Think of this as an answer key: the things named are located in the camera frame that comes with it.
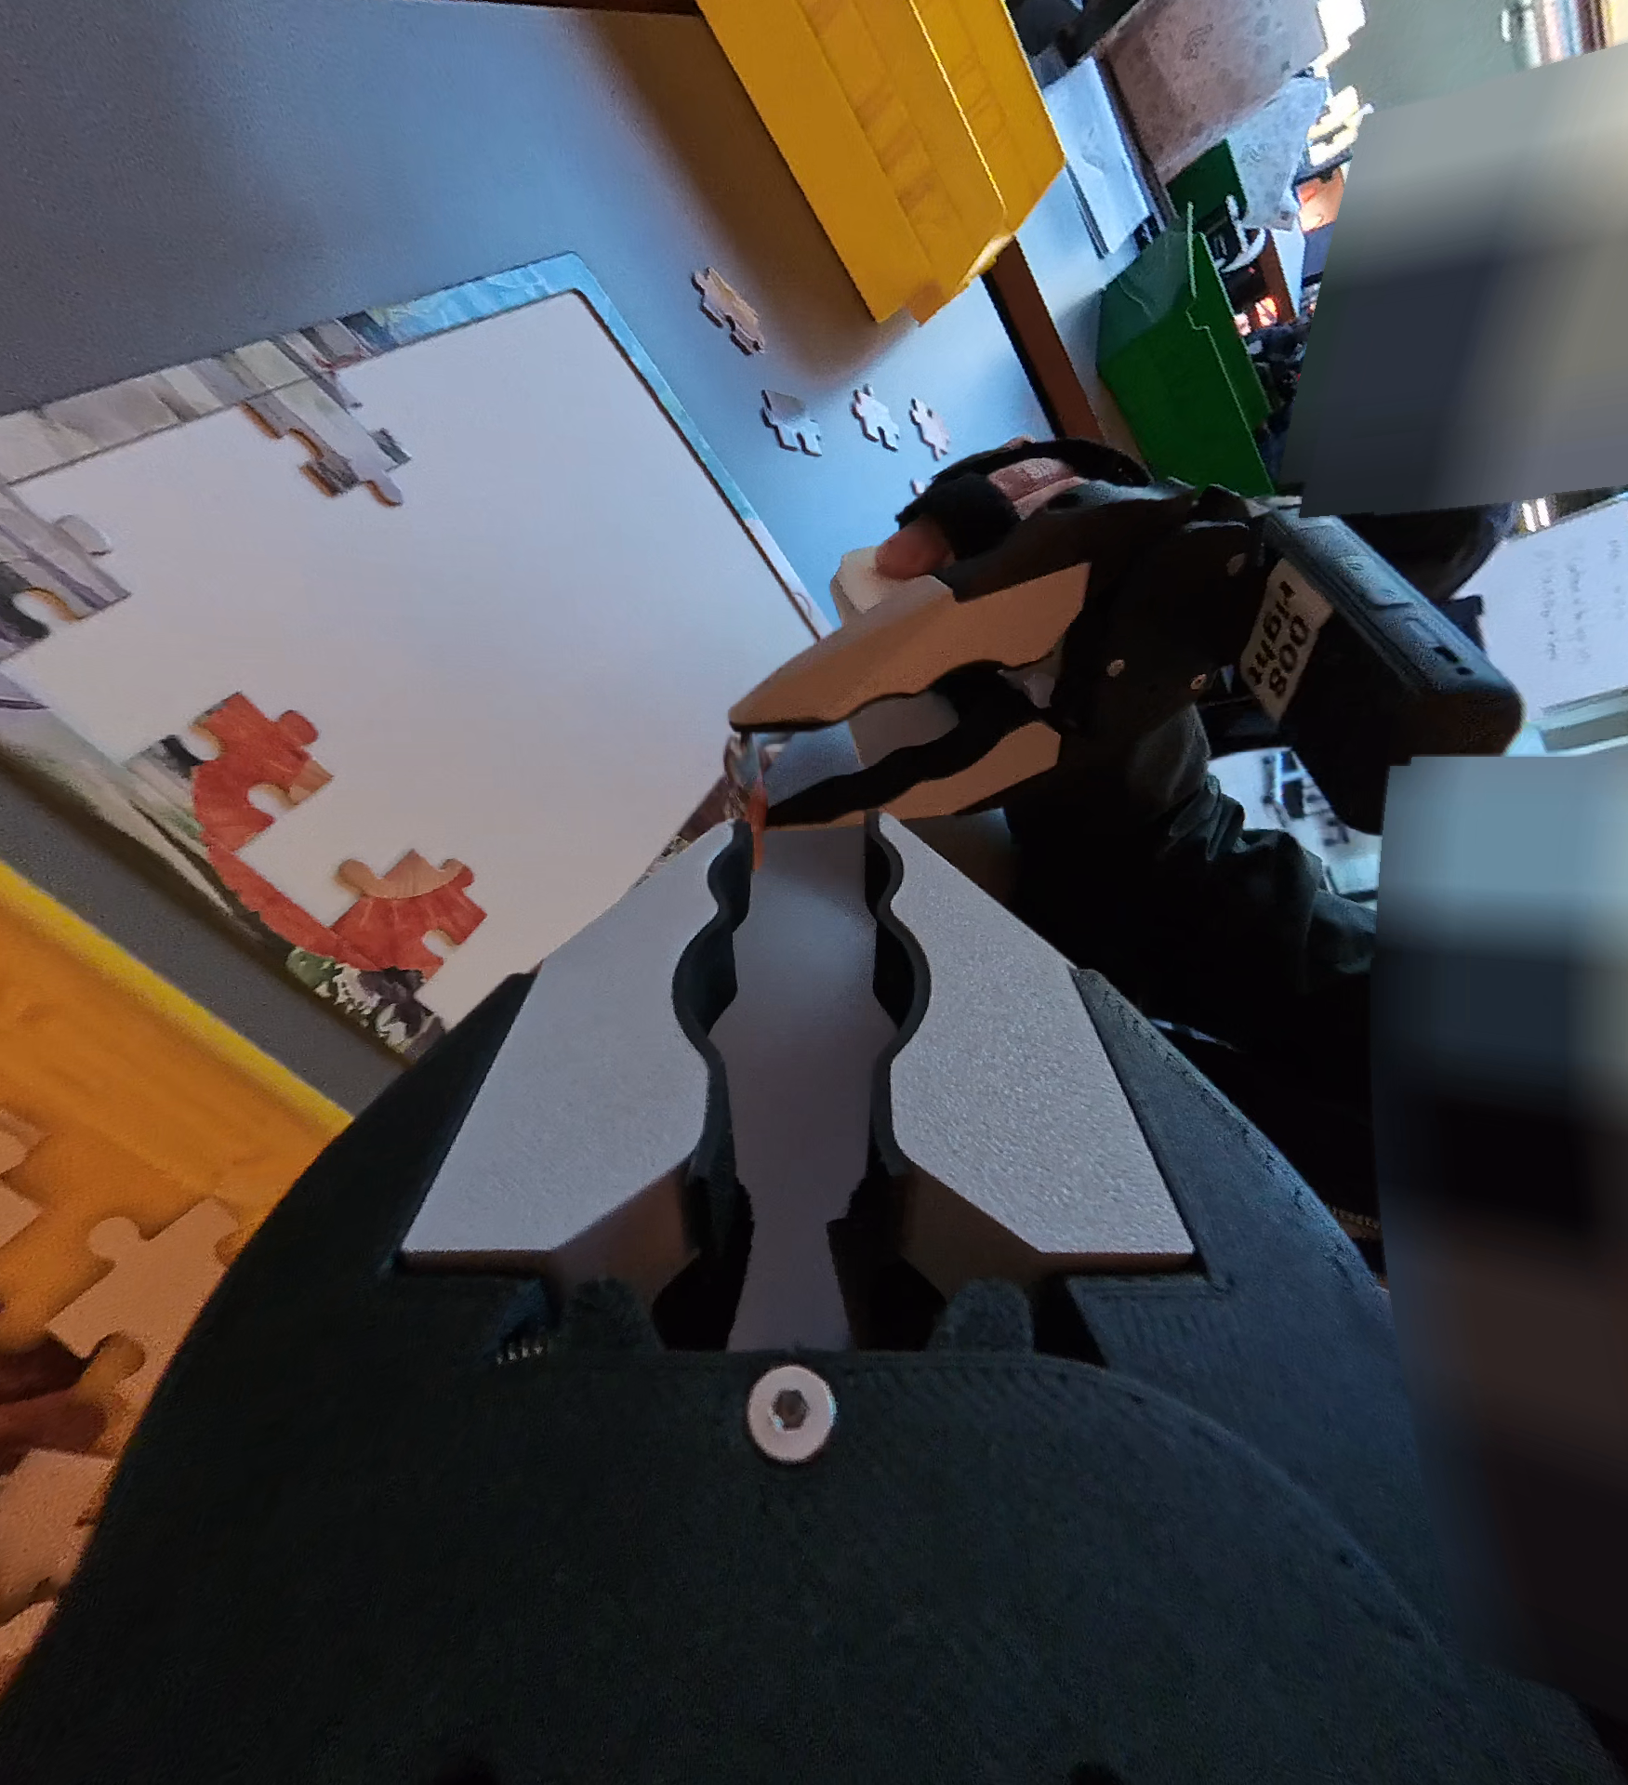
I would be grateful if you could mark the red dark puzzle piece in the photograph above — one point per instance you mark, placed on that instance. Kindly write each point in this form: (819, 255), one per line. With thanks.
(759, 815)

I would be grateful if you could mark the pale grey puzzle piece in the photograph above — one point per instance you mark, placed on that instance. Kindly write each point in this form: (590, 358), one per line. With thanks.
(727, 305)

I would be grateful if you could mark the person's right hand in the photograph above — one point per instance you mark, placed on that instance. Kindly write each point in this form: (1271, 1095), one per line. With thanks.
(1038, 474)

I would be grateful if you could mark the red fan puzzle piece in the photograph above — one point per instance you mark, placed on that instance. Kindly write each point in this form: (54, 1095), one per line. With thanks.
(410, 905)

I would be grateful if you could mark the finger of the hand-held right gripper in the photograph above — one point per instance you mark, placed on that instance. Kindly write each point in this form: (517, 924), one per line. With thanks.
(926, 641)
(982, 767)

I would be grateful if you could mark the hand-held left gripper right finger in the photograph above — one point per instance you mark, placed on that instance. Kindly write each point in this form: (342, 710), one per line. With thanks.
(1023, 1115)

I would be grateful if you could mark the grey desk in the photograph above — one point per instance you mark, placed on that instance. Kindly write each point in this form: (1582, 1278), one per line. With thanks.
(271, 167)
(1065, 320)

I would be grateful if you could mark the grey brown puzzle piece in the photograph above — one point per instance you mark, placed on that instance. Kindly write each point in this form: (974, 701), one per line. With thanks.
(341, 446)

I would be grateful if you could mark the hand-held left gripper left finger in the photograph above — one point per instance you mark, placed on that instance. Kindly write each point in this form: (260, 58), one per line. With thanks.
(564, 1115)

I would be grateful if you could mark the whiteboard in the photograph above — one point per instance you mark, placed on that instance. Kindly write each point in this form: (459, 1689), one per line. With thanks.
(1567, 600)

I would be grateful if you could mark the grey striped puzzle piece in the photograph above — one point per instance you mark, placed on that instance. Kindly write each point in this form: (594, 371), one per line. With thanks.
(40, 572)

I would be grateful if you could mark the red curved puzzle piece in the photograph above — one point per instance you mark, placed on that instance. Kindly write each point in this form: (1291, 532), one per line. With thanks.
(256, 774)

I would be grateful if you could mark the pink blue puzzle piece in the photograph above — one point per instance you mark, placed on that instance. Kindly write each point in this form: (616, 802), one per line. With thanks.
(877, 414)

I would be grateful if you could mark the pile of puzzle pieces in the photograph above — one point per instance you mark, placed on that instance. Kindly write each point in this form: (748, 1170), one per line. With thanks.
(61, 1323)

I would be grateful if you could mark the white patterned box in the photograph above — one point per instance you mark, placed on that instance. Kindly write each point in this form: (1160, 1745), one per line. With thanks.
(1205, 56)

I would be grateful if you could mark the small green box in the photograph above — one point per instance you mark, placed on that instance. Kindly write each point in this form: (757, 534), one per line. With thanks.
(1213, 182)

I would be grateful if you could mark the person's right forearm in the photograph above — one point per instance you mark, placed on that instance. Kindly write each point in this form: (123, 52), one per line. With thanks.
(1177, 892)

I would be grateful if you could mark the puzzle frame board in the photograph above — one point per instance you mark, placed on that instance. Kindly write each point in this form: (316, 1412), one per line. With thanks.
(479, 585)

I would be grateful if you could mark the yellow plastic bin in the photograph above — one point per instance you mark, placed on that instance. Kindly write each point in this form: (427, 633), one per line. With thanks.
(89, 1003)
(884, 138)

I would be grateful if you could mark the green plastic bin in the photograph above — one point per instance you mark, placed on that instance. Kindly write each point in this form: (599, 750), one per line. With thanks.
(1177, 377)

